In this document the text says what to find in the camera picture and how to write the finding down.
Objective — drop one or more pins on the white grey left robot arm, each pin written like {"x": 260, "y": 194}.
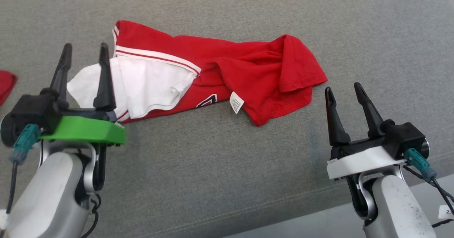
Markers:
{"x": 49, "y": 195}

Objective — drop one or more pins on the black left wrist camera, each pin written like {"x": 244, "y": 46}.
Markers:
{"x": 28, "y": 112}

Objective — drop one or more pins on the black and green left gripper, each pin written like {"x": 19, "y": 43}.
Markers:
{"x": 81, "y": 129}

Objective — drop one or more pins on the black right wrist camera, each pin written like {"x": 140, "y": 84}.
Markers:
{"x": 404, "y": 137}

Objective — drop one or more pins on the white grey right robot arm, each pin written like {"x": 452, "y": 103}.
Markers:
{"x": 397, "y": 209}

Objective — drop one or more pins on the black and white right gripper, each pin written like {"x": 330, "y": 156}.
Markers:
{"x": 361, "y": 160}

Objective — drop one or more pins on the small red cloth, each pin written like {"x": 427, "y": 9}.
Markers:
{"x": 5, "y": 85}

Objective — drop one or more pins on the red jersey shirt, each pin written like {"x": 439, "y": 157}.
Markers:
{"x": 255, "y": 71}

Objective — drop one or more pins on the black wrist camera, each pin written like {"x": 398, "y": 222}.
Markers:
{"x": 28, "y": 112}
{"x": 404, "y": 137}

